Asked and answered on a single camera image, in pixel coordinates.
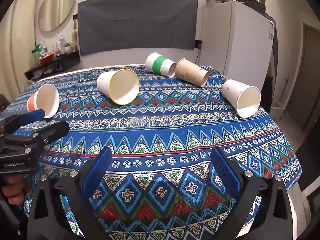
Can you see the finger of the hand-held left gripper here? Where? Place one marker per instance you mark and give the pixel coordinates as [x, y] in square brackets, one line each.
[53, 129]
[33, 116]

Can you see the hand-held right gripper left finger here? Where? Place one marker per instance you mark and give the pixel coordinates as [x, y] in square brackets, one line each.
[96, 172]

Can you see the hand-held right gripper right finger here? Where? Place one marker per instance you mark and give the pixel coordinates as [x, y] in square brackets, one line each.
[225, 171]

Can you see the orange and white paper cup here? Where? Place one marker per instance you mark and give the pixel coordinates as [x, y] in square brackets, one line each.
[46, 100]

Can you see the white paper cup heart print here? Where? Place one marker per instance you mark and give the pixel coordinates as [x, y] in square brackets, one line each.
[241, 100]

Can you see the white paper cup yellow rim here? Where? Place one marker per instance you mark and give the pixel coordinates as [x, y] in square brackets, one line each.
[120, 86]

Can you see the brown paper cup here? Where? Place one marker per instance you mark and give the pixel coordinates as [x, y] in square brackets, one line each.
[191, 75]

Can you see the white paper cup green band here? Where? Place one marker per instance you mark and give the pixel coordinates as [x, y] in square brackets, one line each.
[160, 65]

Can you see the person's left hand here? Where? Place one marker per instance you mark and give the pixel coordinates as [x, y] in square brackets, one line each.
[12, 188]

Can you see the red container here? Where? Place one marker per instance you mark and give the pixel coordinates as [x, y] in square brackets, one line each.
[46, 59]

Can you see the green spray bottle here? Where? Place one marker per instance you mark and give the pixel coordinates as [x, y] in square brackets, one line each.
[40, 50]

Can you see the blue patterned tablecloth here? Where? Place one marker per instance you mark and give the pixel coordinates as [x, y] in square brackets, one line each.
[160, 135]

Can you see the small potted plant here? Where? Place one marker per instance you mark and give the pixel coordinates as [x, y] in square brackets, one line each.
[67, 47]

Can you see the white bottle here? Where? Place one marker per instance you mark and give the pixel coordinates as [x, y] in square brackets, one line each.
[62, 43]

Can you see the white refrigerator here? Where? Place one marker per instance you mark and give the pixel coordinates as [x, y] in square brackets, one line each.
[237, 45]

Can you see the grey cloth covered screen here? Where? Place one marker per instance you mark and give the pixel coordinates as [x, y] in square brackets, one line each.
[136, 22]

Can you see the black wall shelf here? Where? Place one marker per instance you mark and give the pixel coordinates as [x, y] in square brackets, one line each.
[53, 64]

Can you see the round wall mirror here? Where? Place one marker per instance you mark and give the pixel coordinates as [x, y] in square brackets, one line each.
[56, 8]

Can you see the wall socket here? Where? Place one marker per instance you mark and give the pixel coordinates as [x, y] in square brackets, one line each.
[198, 44]

